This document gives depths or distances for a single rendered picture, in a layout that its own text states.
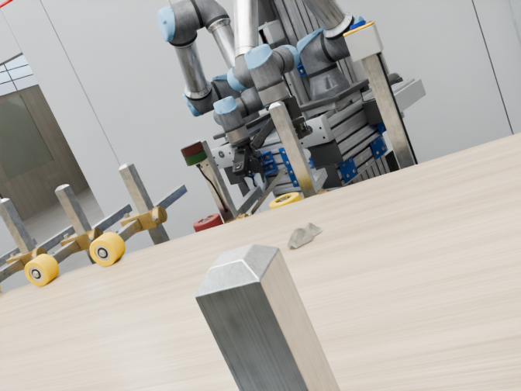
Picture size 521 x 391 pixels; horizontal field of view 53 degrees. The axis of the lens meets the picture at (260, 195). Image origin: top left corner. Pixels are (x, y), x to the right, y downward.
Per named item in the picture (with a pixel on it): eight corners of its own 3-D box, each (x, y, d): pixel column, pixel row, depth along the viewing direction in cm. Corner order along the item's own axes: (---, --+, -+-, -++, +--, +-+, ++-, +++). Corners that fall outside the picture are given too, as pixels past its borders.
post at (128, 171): (189, 301, 166) (122, 164, 156) (198, 299, 165) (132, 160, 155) (184, 307, 163) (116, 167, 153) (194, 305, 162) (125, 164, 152)
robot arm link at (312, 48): (315, 70, 203) (302, 36, 200) (345, 58, 195) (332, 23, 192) (301, 77, 194) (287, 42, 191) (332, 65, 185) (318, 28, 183)
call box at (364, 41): (357, 62, 129) (346, 32, 127) (384, 51, 126) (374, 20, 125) (353, 66, 123) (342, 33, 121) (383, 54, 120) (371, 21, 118)
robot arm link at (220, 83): (250, 95, 226) (238, 66, 223) (222, 108, 223) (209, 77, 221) (245, 97, 237) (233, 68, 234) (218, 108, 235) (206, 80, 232)
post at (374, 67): (419, 223, 137) (360, 58, 127) (439, 217, 135) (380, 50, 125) (419, 230, 133) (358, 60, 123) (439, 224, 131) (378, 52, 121)
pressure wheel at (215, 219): (215, 251, 152) (198, 216, 150) (238, 244, 149) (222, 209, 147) (204, 264, 145) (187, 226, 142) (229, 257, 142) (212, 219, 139)
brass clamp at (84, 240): (77, 248, 174) (70, 235, 173) (108, 238, 169) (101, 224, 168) (65, 257, 169) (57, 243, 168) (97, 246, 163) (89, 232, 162)
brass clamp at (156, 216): (136, 229, 165) (129, 215, 163) (170, 217, 159) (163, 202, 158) (125, 237, 159) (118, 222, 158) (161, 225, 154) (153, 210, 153)
